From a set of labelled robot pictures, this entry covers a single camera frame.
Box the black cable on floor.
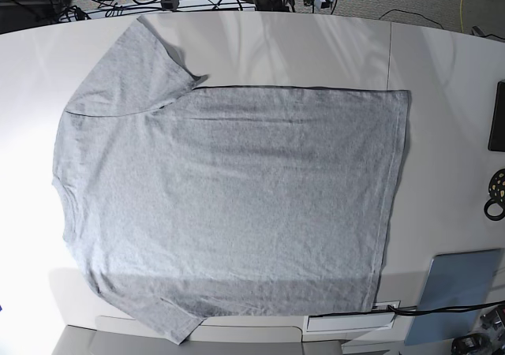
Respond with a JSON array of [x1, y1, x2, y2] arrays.
[[380, 8, 445, 28]]

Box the black and yellow round tool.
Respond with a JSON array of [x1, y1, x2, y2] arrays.
[[484, 169, 504, 222]]

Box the black device bottom right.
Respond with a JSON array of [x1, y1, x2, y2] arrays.
[[451, 334, 488, 355]]

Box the black tablet at edge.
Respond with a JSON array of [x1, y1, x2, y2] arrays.
[[488, 80, 505, 152]]

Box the grey T-shirt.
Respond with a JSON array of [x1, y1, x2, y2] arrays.
[[53, 21, 410, 344]]

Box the blue-grey flat board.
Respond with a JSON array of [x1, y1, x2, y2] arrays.
[[404, 248, 503, 346]]

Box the black cable on table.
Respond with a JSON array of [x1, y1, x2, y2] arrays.
[[307, 301, 505, 319]]

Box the yellow cable on floor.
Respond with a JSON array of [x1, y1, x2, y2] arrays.
[[458, 0, 475, 33]]

